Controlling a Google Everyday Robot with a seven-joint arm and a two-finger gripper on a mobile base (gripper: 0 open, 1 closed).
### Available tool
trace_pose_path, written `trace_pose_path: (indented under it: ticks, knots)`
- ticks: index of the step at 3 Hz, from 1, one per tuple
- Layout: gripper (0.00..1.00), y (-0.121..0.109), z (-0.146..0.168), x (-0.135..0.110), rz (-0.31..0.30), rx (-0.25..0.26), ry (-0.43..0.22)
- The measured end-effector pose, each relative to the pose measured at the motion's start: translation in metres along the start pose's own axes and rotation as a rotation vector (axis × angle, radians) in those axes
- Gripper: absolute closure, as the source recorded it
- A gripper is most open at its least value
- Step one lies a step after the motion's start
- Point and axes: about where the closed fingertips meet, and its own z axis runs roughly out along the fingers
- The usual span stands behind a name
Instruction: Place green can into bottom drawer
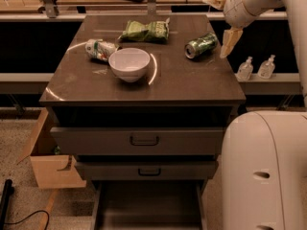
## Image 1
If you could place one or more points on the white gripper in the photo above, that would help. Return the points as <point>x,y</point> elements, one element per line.
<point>237,11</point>

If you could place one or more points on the green soda can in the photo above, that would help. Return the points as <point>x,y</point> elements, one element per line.
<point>200,45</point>

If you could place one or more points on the grey drawer cabinet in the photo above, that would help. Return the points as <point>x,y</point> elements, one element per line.
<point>177,92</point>

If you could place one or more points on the white green crushed can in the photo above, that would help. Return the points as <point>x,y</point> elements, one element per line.
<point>100,49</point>

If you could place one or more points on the top grey drawer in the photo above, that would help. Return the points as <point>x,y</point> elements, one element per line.
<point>139,141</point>

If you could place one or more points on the middle grey drawer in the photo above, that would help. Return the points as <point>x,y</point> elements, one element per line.
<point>199,170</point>

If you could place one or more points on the bottom open grey drawer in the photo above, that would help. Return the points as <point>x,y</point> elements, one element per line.
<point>148,205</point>

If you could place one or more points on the left clear sanitizer bottle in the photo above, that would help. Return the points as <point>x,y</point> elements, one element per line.
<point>245,70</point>

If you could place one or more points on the clear sanitizer bottle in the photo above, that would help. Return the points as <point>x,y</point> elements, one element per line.
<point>266,68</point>
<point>245,70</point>

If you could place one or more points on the right clear sanitizer bottle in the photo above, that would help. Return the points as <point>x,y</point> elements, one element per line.
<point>266,68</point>

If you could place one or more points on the green chip bag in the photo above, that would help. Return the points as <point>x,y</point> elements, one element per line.
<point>155,31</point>

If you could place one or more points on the white ceramic bowl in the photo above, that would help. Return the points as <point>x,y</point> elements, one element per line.
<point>129,64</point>

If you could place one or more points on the cardboard box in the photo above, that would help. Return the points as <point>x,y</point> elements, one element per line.
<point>52,168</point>

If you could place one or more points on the black floor pole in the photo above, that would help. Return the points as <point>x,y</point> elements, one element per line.
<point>4,203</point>

